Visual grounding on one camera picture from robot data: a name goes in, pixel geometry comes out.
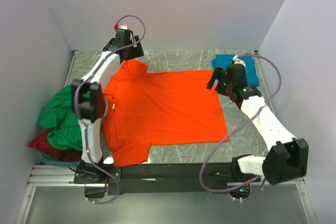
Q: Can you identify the purple cable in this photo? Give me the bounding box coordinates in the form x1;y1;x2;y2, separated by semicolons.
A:
198;53;283;201
73;14;146;205

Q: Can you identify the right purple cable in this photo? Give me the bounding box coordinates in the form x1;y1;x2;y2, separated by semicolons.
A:
198;53;283;201

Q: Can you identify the green t-shirt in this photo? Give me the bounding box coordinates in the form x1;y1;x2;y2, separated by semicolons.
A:
37;85;82;151

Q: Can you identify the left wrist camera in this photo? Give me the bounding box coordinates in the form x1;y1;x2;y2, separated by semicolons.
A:
114;23;129;30

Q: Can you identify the folded blue t-shirt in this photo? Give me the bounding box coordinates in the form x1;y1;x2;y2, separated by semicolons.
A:
211;53;260;87

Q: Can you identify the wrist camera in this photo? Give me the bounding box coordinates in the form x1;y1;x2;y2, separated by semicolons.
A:
114;23;129;30
232;55;246;68

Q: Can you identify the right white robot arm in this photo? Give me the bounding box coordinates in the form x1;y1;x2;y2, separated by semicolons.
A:
207;63;309;185

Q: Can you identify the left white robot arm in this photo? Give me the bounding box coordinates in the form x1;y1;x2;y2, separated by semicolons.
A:
71;26;144;184

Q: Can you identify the orange t-shirt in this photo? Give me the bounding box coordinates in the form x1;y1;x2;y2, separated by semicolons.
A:
102;60;228;167

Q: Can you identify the dark red t-shirt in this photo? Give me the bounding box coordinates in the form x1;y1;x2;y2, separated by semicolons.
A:
28;129;82;162

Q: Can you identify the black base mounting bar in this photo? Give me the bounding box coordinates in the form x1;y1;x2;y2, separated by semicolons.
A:
73;163;254;198

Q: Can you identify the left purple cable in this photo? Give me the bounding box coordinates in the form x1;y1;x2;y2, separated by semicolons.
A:
73;14;146;205

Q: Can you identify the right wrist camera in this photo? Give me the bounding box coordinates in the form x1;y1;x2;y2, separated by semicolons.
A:
232;55;246;68

